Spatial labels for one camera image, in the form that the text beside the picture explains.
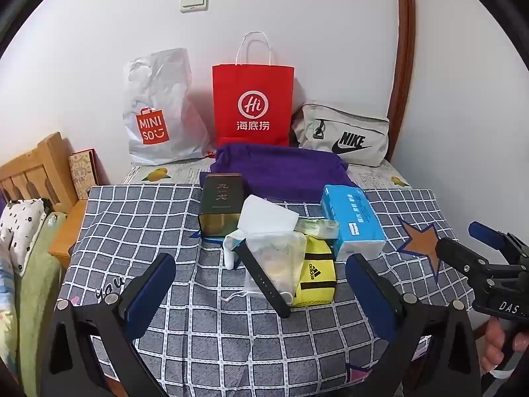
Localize wooden bed headboard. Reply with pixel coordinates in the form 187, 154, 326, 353
0, 132, 87, 269

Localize pastel floral bedding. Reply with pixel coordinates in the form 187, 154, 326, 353
0, 265, 21, 365

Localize beige waist bag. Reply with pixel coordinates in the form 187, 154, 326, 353
290, 101, 390, 167

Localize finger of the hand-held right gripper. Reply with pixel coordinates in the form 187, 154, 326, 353
468, 221, 529, 264
435, 237, 493, 279

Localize translucent mesh drawstring bag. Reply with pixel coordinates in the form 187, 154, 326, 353
219, 232, 308, 303

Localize yellow zip pouch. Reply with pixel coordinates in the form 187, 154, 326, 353
291, 234, 335, 307

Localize black watch strap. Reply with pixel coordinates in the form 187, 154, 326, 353
233, 240, 292, 319

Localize blue tissue pack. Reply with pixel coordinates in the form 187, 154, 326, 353
321, 185, 388, 262

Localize white plastic shopping bag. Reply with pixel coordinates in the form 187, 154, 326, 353
123, 48, 211, 165

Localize grey checked blanket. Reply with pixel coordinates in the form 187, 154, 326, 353
58, 182, 476, 397

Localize fruit print bed sheet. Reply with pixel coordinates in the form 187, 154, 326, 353
122, 159, 418, 193

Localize red paper bag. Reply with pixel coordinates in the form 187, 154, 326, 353
212, 32, 295, 148

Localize white sponge block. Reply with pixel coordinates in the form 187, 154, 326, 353
237, 195, 300, 232

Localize patterned cardboard box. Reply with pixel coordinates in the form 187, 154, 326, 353
68, 149, 100, 201

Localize small green tissue packet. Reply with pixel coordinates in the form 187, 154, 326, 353
294, 217, 340, 238

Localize white dotted pillow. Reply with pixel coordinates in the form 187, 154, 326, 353
0, 198, 48, 274

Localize person's right hand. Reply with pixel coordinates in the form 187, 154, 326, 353
483, 318, 514, 375

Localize wooden door frame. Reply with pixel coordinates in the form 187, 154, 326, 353
388, 0, 416, 162

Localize white wrist strap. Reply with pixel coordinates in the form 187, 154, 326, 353
481, 362, 511, 379

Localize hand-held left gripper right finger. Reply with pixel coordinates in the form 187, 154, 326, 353
345, 253, 484, 397

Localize light green blanket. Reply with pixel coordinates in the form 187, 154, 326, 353
17, 211, 69, 377

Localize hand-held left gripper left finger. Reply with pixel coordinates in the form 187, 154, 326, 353
41, 252, 178, 397

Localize purple fleece cloth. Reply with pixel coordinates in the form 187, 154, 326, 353
209, 143, 360, 205

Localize dark green tin box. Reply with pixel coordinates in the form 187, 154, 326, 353
198, 172, 244, 238

